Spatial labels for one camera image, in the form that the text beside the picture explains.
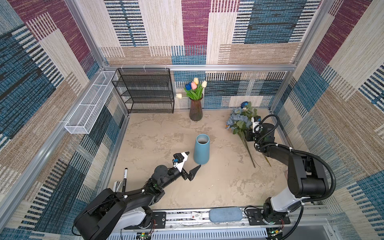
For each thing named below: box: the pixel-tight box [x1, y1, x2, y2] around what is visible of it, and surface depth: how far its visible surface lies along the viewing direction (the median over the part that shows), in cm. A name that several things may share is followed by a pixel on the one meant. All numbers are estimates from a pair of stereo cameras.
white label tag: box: [191, 211, 203, 221], surface depth 75 cm
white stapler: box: [113, 180, 123, 193], surface depth 85 cm
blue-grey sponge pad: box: [209, 207, 243, 223], surface depth 74 cm
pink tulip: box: [190, 81, 199, 100], surface depth 98 cm
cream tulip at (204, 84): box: [198, 80, 208, 100], surface depth 98 cm
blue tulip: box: [184, 82, 196, 100], surface depth 96 cm
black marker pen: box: [122, 168, 128, 192], surface depth 87 cm
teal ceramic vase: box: [193, 133, 210, 165], surface depth 83 cm
